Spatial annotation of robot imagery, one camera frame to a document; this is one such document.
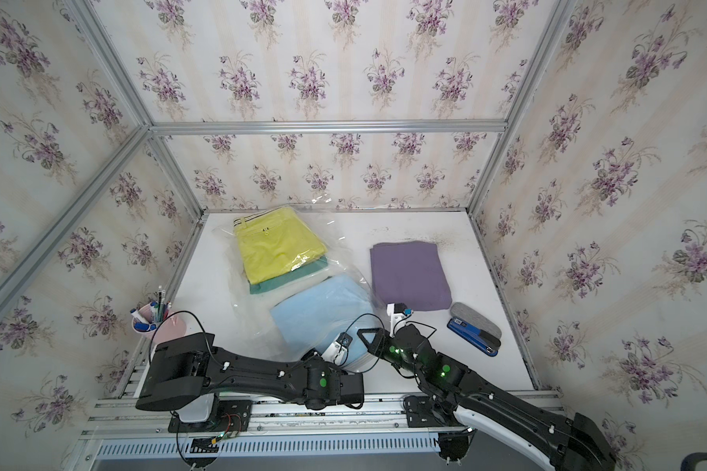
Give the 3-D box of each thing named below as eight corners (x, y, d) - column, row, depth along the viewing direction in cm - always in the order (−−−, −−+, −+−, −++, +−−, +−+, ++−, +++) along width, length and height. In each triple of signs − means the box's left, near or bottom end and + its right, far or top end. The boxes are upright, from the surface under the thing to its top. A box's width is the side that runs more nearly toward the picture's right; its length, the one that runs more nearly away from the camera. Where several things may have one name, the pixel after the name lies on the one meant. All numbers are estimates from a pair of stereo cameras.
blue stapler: (444, 327, 91) (447, 322, 88) (450, 318, 93) (454, 312, 90) (490, 360, 84) (495, 356, 81) (496, 349, 86) (501, 344, 83)
